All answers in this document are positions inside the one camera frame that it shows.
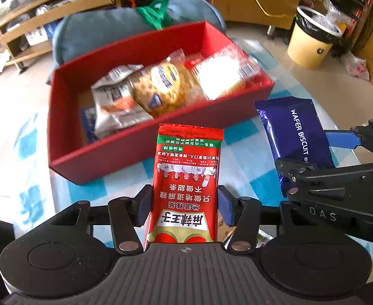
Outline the white Kaprons wafer packet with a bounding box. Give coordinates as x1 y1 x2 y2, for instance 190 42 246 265
218 219 274 250

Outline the dark blue wafer biscuit packet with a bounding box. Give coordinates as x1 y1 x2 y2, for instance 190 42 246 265
253 96 336 198

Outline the red spicy strip packet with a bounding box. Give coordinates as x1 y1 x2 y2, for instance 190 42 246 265
145 124 224 245

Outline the white latiao snack packet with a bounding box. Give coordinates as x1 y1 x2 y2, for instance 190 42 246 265
91 64 153 138

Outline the yellow chips clear bag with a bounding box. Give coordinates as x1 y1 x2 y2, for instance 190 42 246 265
130 49 206 118

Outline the steamed cake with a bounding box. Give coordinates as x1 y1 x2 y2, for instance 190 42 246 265
191 43 262 101

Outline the yellow trash bin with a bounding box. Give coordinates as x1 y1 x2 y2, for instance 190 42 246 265
287 6 343 69

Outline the red cardboard box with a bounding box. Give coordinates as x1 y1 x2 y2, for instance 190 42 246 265
48 22 274 185

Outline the blue rolled cushion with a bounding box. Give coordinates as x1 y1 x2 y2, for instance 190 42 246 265
52 0 226 68

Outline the green ribbon strap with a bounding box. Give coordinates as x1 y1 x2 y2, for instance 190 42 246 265
135 0 175 31

